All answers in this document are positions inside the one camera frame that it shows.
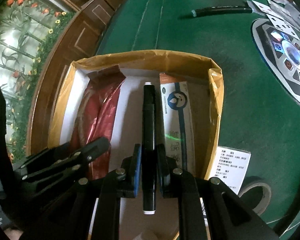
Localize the dark red foil packet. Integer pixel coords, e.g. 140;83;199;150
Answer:
70;64;127;181

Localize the black marker teal cap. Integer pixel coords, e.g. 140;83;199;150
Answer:
191;6;253;17

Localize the yellow cardboard box tray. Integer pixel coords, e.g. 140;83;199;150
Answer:
47;50;224;239

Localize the round mahjong control panel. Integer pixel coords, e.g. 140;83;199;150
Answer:
251;18;300;105

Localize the playing card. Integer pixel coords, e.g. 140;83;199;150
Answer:
247;1;277;16
267;14;300;40

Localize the black tape roll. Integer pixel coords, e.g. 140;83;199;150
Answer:
238;179;272;216

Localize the white blue toothpaste box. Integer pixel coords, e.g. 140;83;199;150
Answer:
159;73;196;175

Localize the black marker white cap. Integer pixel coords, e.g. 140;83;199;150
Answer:
141;82;157;215

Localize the pile of playing cards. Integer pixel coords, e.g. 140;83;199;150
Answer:
258;0;300;41

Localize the white medicine box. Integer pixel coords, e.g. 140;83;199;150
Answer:
210;146;251;194

